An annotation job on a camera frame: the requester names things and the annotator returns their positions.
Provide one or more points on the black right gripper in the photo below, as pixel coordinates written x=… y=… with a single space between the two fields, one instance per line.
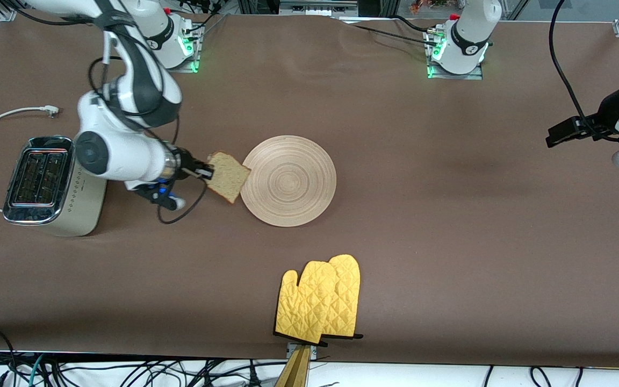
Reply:
x=185 y=161

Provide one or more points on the yellow quilted oven mitt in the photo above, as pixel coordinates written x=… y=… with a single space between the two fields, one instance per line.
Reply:
x=348 y=290
x=304 y=306

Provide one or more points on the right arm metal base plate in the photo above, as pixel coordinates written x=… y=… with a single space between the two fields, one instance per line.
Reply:
x=198 y=51

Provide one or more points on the round wooden plate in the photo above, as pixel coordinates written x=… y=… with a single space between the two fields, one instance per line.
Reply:
x=293 y=183

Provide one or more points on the slice of brown bread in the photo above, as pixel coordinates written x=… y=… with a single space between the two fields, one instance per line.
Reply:
x=229 y=177

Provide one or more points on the small metal bracket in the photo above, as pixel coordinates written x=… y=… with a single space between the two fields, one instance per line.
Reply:
x=315 y=352

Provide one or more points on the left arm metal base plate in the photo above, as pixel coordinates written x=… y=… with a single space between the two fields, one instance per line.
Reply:
x=457 y=76

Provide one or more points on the grey device behind table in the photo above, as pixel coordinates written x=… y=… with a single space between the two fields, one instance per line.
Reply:
x=317 y=6

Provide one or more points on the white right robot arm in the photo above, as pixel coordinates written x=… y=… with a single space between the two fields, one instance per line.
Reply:
x=121 y=156

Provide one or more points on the cream and chrome toaster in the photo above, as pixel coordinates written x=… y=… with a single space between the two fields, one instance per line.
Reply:
x=86 y=188

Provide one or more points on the wooden beam under table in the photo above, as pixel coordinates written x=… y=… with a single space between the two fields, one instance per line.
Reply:
x=294 y=373

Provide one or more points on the brown table cover sheet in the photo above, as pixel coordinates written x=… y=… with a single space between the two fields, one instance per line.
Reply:
x=309 y=107

